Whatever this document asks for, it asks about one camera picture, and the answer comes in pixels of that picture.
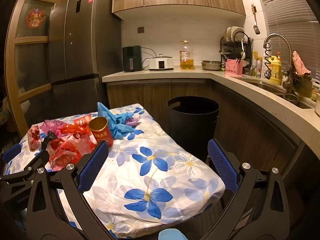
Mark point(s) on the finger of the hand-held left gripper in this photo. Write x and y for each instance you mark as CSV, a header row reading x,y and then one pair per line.
x,y
41,158
11,152

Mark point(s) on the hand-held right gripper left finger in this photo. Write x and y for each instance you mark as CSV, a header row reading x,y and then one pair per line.
x,y
93,165

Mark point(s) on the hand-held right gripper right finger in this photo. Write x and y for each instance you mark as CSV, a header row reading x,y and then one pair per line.
x,y
222,166

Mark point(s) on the small red wrapper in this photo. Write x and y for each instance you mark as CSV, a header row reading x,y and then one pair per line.
x,y
33,137

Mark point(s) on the black wrapper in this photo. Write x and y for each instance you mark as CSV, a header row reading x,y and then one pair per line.
x,y
50,137

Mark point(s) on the red plastic bag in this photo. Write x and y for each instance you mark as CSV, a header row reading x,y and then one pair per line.
x,y
67,152

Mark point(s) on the orange cup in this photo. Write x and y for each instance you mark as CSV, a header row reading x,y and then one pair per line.
x,y
102,136

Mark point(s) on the pink plastic bag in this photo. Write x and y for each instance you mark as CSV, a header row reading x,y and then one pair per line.
x,y
52,126
132,121

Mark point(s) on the black trash bin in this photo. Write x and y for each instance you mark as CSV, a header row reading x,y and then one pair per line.
x,y
192,130

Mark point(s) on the blue plastic bag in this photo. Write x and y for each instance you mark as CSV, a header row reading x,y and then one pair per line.
x,y
103,111

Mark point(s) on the blue floral blanket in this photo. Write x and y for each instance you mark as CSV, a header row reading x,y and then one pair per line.
x,y
155,180

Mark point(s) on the light blue rounded object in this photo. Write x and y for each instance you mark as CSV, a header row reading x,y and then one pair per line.
x,y
171,235

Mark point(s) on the wooden base cabinets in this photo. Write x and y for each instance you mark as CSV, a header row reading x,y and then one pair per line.
x,y
150,97

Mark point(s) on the steel kitchen sink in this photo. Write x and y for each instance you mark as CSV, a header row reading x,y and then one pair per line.
x,y
270,86

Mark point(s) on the steel strainer cup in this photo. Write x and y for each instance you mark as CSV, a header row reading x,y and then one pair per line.
x,y
291,98

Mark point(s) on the wooden glass door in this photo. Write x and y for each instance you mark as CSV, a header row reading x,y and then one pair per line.
x,y
31,57

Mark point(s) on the pink utensil holder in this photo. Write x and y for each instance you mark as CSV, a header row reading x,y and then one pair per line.
x,y
233,68

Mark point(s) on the steel mixing bowl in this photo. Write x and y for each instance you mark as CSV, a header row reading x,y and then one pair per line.
x,y
211,65

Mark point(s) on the green drink can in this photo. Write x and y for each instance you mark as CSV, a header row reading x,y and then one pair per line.
x,y
258,71

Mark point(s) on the bundle of black chopsticks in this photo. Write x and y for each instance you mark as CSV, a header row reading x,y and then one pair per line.
x,y
238,60

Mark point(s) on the cooking oil bottle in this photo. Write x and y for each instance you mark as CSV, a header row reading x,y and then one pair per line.
x,y
187,62

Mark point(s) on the yellow detergent bottle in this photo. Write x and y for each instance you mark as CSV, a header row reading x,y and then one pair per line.
x,y
276,70

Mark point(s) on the dark grey refrigerator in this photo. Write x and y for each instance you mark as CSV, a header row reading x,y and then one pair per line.
x,y
82,55

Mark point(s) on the black air fryer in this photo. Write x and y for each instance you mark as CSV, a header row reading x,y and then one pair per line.
x,y
131,58

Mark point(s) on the yellow scrubber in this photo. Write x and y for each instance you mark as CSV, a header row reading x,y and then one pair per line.
x,y
256,55

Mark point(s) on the white ladle spoon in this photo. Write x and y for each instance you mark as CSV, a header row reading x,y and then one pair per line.
x,y
242,51

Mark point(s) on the green label jar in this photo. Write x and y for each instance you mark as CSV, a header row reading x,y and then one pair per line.
x,y
315,92

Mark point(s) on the white electric cooker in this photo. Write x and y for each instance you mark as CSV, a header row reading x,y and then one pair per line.
x,y
161,63

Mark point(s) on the black dish rack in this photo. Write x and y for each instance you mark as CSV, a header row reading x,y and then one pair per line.
x,y
233,46

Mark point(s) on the pink dish cloth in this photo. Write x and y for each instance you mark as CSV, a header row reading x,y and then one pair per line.
x,y
301,65

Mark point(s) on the white plate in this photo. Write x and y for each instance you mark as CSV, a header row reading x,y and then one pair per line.
x,y
228,33
237,31

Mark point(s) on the red door decoration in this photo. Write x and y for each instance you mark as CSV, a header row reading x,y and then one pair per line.
x,y
36,17

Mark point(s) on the metal slotted spatula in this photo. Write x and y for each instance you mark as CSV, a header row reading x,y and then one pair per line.
x,y
256,29

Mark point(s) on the steel kitchen faucet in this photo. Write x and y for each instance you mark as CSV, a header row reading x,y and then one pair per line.
x,y
277,35

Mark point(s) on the grey window blinds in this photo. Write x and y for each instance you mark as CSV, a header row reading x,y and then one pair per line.
x,y
295,25

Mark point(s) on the dark wall socket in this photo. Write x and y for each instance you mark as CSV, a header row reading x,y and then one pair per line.
x,y
140,30

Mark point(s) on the wooden wall hook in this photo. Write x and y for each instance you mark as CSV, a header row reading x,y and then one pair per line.
x,y
253,8

